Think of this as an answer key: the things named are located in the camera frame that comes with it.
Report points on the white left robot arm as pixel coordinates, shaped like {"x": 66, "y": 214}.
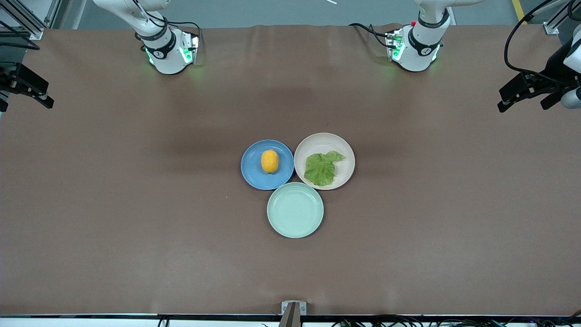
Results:
{"x": 417, "y": 50}

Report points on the beige plate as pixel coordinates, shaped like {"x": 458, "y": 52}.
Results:
{"x": 324, "y": 141}

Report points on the yellow lemon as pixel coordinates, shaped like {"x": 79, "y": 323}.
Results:
{"x": 269, "y": 161}

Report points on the aluminium frame profile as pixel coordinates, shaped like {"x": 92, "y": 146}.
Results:
{"x": 551, "y": 25}
{"x": 27, "y": 22}

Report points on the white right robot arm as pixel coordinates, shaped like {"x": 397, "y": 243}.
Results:
{"x": 165, "y": 56}

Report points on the mint green plate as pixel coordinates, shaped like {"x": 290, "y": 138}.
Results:
{"x": 295, "y": 211}

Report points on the green lettuce leaf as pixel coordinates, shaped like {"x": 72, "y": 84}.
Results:
{"x": 320, "y": 170}

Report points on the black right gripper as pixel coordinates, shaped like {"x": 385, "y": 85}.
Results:
{"x": 9, "y": 76}

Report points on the brown table cover mat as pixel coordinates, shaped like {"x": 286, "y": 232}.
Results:
{"x": 136, "y": 254}

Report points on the yellow floor tape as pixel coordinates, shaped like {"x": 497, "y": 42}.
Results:
{"x": 518, "y": 11}

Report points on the blue plate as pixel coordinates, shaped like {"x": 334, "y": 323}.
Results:
{"x": 253, "y": 170}

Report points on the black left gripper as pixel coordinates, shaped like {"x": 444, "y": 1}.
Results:
{"x": 554, "y": 64}

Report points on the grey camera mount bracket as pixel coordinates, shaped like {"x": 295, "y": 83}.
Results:
{"x": 293, "y": 313}

